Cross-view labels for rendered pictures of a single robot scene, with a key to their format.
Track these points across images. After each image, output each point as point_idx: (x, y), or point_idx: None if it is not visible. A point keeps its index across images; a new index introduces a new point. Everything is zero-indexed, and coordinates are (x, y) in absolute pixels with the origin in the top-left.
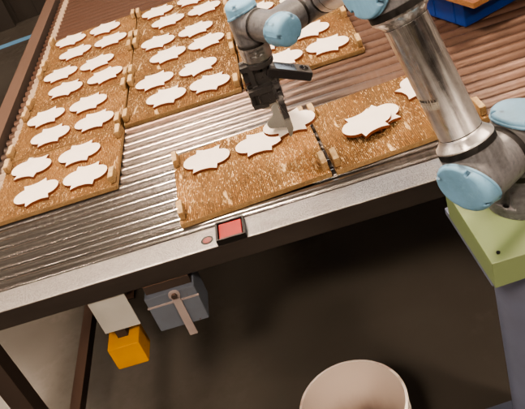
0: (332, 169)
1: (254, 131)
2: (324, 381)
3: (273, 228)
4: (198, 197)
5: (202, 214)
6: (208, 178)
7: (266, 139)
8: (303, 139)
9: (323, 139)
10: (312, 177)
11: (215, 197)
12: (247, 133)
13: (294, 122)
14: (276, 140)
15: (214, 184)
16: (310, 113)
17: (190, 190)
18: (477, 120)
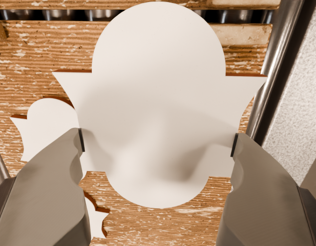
0: (235, 15)
1: (4, 141)
2: None
3: (312, 163)
4: (167, 236)
5: (214, 238)
6: (127, 221)
7: (54, 131)
8: (86, 55)
9: (109, 2)
10: (257, 73)
11: (184, 221)
12: (10, 153)
13: (179, 114)
14: (70, 115)
15: (148, 217)
16: (143, 24)
17: (141, 241)
18: None
